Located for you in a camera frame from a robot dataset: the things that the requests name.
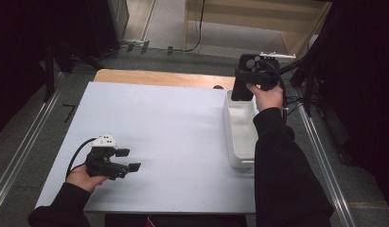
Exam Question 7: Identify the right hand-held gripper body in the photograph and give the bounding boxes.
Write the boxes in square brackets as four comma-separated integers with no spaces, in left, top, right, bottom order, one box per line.
[258,51,297,93]

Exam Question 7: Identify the right hand-held gripper black cable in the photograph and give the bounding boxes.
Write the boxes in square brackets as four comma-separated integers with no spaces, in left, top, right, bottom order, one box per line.
[264,60,290,122]

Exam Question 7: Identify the light wooden shelf unit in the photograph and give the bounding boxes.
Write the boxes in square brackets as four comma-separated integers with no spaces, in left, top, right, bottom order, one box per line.
[182,0,333,62]

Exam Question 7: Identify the black phone case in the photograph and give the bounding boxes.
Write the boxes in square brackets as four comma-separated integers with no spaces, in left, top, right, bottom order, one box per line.
[230,53,264,102]

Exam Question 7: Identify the black cabinet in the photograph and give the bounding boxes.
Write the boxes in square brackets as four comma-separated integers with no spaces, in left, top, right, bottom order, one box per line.
[84,0,131,60]

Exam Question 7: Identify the metal floor rail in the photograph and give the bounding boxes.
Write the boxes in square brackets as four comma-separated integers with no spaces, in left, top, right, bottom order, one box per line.
[292,88,357,227]
[0,72,65,218]

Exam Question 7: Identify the black hanging cable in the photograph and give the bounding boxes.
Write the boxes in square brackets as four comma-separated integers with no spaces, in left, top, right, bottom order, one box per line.
[182,0,206,54]

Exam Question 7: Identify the black metal stand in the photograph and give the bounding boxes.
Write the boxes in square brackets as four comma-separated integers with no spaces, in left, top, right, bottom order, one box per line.
[44,41,103,103]

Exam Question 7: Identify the black curtain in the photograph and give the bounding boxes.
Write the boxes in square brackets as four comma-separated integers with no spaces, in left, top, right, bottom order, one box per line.
[0,0,92,141]
[314,0,389,216]

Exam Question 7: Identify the white rectangular plastic bin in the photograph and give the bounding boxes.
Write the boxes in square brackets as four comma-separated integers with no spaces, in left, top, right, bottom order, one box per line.
[222,89,259,171]

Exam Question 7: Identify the hand-held gripper black cable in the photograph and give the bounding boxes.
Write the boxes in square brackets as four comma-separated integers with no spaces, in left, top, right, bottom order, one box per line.
[264,60,290,122]
[65,137,98,179]

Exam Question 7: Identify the white board table cover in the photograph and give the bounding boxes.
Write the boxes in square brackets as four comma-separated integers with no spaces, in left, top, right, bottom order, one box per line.
[34,80,260,216]

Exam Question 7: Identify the left hand-held gripper black cable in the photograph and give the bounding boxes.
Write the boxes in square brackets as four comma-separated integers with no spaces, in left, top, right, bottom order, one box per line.
[65,137,98,179]

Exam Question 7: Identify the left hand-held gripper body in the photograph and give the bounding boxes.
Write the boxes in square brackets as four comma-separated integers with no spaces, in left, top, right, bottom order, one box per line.
[84,133,131,182]

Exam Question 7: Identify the person's right hand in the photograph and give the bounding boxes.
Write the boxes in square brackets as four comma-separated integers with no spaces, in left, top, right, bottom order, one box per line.
[246,82,285,113]

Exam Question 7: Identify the black floor cables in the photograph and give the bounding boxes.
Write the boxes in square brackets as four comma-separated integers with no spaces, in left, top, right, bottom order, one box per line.
[285,94,307,120]

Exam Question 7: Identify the black tripod stand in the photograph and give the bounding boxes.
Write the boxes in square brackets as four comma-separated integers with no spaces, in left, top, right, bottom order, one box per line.
[276,0,328,117]

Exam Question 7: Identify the person's left hand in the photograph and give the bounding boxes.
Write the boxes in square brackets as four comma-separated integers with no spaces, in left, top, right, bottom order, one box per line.
[65,164,109,194]

